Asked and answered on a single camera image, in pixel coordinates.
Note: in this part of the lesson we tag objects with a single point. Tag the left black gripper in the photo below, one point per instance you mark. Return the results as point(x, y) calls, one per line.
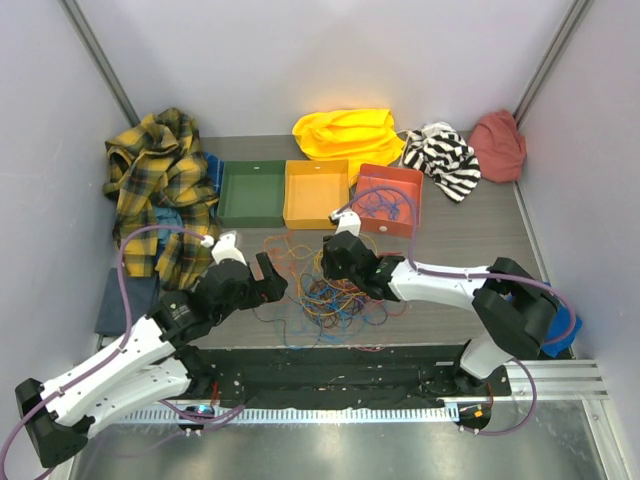
point(272, 290)

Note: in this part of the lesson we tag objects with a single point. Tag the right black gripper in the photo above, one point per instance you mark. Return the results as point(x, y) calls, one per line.
point(328, 264)

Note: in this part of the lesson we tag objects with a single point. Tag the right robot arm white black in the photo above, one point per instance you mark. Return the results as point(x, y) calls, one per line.
point(515, 310)

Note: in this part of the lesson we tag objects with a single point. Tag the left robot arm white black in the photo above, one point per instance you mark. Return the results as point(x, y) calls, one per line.
point(153, 360)

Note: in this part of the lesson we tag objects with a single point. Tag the red orange plastic tray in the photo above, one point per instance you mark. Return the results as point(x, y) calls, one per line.
point(388, 199)

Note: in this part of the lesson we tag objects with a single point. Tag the yellow plastic tray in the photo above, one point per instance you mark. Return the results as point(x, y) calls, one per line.
point(314, 189)

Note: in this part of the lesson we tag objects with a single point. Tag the green plastic tray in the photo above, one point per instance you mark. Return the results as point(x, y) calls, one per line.
point(252, 194)

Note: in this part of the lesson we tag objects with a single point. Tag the yellow plaid flannel shirt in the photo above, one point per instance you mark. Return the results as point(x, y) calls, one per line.
point(160, 164)

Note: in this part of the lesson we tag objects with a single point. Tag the yellow cloth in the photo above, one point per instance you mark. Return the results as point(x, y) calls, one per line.
point(359, 135)

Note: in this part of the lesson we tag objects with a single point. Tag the blue towel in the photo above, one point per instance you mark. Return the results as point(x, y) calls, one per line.
point(215, 171)

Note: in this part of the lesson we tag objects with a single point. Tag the dark grey folded cloth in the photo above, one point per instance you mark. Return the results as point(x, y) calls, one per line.
point(142, 294)

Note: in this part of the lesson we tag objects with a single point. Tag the black white striped cloth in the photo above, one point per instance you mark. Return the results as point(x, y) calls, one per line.
point(443, 155)

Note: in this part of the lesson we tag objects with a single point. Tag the pink red cloth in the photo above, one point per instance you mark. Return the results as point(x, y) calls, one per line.
point(499, 147)

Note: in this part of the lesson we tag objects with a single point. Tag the blue cloth at right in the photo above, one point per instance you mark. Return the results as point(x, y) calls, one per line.
point(558, 338)

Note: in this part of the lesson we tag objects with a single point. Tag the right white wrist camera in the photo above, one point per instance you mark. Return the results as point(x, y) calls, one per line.
point(346, 220)

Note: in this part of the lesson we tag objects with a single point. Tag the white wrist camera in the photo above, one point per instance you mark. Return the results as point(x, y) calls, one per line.
point(224, 248)
point(346, 220)

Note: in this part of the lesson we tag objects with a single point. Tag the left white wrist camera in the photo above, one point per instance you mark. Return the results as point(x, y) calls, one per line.
point(224, 248)

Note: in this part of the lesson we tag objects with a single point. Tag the slotted cable duct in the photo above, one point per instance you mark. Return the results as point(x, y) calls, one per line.
point(159, 414)

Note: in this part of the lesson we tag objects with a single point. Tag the left aluminium corner rail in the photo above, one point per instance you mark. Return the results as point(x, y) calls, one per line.
point(90, 41)

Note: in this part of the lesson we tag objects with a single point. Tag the aluminium corner rail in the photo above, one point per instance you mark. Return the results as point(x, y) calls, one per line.
point(90, 41)
point(575, 15)

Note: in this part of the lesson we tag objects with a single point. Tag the right aluminium corner rail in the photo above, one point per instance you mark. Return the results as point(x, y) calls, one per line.
point(575, 15)

